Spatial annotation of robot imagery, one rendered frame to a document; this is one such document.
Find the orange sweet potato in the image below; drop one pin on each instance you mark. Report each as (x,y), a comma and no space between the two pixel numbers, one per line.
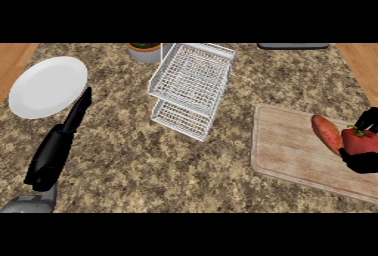
(326,132)

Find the grey potted plant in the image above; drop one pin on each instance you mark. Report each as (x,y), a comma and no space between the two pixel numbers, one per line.
(145,52)

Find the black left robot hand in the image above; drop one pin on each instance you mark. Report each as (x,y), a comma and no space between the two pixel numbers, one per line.
(52,156)

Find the white round plate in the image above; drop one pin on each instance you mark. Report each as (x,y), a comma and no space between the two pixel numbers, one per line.
(46,87)

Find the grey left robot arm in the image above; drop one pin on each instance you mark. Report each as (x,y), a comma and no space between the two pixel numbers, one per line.
(30,204)

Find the pale wooden cutting board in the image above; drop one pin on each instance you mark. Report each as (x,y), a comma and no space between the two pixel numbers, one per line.
(295,150)

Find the red bell pepper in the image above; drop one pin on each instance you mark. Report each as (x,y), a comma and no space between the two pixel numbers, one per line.
(362,142)

